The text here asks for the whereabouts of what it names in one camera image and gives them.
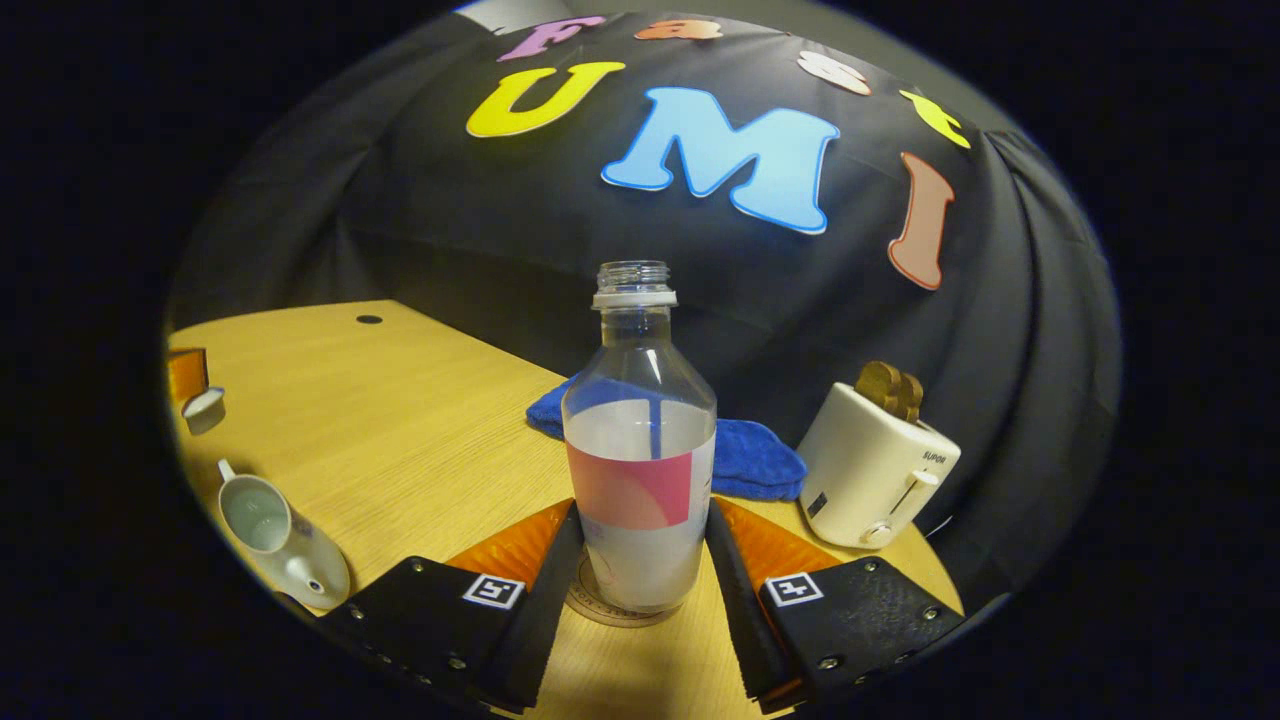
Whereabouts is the clear plastic water bottle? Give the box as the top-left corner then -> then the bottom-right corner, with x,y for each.
561,261 -> 718,614

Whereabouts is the white toaster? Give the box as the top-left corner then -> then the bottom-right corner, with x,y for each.
797,381 -> 962,550

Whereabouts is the white ceramic teacup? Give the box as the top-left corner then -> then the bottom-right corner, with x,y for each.
217,459 -> 352,609

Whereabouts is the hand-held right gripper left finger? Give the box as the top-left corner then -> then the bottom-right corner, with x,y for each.
318,500 -> 586,714

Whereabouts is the white teacup lid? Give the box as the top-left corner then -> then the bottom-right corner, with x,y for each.
182,387 -> 227,436

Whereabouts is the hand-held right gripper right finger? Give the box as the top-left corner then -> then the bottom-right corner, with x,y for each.
705,497 -> 966,714

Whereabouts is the black backdrop cloth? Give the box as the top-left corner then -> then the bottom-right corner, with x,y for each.
170,10 -> 1121,601

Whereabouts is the blue towel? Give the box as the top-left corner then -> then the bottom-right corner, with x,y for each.
526,375 -> 808,502

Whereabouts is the round brown coaster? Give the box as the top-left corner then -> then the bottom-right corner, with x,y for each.
565,548 -> 686,629

